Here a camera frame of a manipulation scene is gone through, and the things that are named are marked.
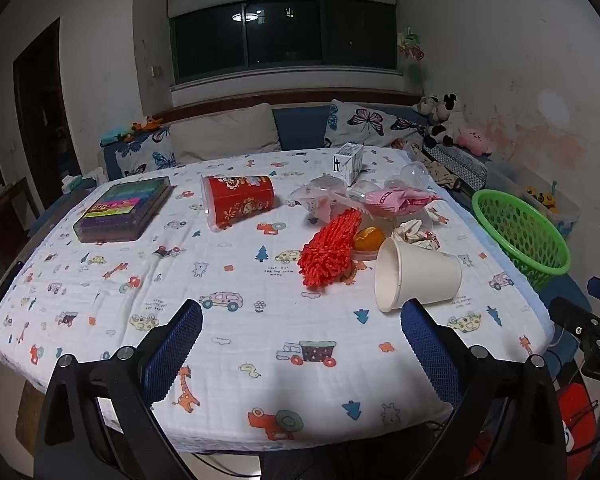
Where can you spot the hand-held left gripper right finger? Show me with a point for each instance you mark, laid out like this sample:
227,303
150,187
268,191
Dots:
430,355

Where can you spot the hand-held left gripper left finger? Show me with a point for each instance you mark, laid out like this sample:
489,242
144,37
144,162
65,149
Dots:
175,350

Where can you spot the white paper cup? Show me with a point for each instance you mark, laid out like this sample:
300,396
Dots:
420,270

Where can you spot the green plastic basket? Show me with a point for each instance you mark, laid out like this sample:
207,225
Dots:
530,240

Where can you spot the white tissue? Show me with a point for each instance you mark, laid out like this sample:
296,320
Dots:
410,232

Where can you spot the orange peel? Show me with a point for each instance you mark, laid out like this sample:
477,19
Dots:
369,239

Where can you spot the red chenille duster head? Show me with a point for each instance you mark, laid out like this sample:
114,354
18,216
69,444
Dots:
330,245

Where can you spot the pink snack packet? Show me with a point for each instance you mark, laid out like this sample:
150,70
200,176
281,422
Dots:
400,200

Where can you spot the red cylindrical snack can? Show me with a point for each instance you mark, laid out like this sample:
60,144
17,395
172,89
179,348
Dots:
240,200

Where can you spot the white milk carton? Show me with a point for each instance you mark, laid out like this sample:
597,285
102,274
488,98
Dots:
347,162

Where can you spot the cartoon printed white blanket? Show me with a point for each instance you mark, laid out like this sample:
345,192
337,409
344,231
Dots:
230,310

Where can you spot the red object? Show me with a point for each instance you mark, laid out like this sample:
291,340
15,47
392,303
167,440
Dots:
575,420

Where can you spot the yellow toy vehicle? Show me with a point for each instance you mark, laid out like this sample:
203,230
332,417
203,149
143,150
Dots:
542,197

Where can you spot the clear storage bin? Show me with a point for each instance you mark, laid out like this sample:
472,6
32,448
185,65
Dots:
510,175

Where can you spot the colourful flat plastic box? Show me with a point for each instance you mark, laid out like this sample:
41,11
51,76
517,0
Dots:
120,207

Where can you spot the beige clothes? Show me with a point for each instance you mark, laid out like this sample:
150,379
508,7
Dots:
442,175

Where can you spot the blue white patterned box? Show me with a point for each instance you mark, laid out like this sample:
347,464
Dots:
467,167

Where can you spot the green tissue box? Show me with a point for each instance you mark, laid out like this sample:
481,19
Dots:
77,182

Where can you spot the small butterfly print pillow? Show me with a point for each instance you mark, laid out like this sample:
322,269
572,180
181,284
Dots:
145,155

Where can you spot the pink plush toy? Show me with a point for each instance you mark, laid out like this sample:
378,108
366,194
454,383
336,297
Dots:
472,141

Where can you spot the wooden side table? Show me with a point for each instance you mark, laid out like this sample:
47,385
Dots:
5,215

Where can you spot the beige pillow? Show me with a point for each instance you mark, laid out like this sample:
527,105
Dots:
225,132

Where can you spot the teal toy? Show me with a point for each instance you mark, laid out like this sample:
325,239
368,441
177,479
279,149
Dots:
115,135

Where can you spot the orange plush toy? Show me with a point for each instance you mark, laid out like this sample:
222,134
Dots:
147,124

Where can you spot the black and white cow plush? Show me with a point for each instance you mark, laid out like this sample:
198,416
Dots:
445,120

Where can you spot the large butterfly print pillow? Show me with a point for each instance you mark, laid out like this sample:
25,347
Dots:
370,122

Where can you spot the beige plush toy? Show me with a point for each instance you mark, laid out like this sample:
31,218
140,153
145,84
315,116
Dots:
426,105

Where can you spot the blue cushion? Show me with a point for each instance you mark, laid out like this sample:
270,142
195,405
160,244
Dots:
300,127

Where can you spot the dark wooden door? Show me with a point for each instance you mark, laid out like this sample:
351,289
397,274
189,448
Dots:
45,105

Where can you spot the wooden headboard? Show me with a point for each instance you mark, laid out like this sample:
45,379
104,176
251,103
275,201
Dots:
290,97

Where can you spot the artificial flowers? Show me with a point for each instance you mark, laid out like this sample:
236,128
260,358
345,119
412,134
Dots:
411,52

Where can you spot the dark window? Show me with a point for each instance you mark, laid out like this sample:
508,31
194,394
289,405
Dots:
280,35

